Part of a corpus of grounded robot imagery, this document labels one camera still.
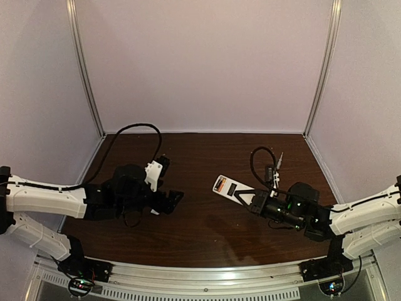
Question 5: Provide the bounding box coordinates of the left aluminium frame post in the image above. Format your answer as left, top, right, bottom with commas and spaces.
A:
66, 0, 105, 138

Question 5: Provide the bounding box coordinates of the orange black battery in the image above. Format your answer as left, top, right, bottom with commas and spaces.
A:
214, 177, 226, 192

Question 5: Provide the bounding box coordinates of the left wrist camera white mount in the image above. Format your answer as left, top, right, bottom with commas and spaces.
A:
145, 156, 170, 192

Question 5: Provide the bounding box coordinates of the right aluminium frame post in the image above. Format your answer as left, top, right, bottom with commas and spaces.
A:
303, 0, 343, 139

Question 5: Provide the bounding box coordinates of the front aluminium rail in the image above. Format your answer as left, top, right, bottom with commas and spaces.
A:
22, 252, 389, 300

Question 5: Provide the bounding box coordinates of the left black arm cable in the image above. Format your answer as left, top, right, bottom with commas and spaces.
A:
0, 123, 163, 192

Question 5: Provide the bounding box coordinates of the small silver screwdriver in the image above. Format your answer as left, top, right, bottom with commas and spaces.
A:
276, 152, 284, 170

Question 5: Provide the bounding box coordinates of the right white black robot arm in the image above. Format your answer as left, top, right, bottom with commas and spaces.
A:
214, 178, 400, 266

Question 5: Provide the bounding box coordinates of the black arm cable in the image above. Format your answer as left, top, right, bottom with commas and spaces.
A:
0, 123, 163, 192
249, 146, 401, 214

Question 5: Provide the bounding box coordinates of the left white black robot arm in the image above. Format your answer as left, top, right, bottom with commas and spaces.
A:
1, 161, 184, 270

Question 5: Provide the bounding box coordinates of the aluminium frame post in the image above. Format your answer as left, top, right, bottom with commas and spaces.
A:
303, 0, 343, 139
66, 0, 105, 138

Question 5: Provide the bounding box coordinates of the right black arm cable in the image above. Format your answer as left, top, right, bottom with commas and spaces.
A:
249, 146, 401, 214

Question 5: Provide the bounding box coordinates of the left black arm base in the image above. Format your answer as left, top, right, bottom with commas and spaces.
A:
54, 257, 113, 298

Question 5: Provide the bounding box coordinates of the white remote control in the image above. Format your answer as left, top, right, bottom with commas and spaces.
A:
212, 175, 254, 205

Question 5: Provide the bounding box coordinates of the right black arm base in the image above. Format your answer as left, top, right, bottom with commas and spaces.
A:
299, 255, 353, 298

